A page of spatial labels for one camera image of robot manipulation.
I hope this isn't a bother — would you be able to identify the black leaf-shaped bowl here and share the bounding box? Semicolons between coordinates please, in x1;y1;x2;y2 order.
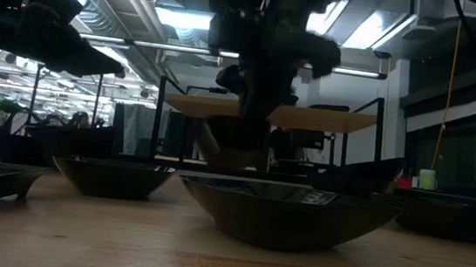
173;172;405;263
308;102;350;113

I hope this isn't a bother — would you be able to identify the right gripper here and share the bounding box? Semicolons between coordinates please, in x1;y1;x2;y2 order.
208;17;344;165

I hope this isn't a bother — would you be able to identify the white and green cup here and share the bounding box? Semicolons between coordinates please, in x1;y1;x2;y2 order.
417;168;439;192

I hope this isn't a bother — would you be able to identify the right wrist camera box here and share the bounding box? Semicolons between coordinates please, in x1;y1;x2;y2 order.
205;10;247;52

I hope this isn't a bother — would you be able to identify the green background plant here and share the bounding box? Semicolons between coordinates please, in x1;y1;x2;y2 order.
0;99;27;131

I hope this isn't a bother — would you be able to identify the wooden shelf with black legs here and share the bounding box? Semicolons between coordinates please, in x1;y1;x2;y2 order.
148;74;388;186

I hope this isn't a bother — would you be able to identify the grey partition panel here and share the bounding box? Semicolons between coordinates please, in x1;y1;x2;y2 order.
118;102;159;158

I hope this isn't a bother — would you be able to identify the black monitor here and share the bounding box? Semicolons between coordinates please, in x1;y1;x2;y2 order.
291;128;326;150

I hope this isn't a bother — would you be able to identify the person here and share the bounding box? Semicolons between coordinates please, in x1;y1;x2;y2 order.
71;110;92;132

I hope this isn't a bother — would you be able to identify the black rounded square bowl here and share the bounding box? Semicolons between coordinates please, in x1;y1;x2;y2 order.
49;154;178;205

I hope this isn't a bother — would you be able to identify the long ceiling light strip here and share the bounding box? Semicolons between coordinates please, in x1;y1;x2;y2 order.
78;32;389;81

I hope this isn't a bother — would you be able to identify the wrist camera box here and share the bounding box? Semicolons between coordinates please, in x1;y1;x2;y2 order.
205;10;247;52
29;0;86;28

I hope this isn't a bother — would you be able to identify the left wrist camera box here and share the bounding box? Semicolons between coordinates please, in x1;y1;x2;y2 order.
29;0;86;28

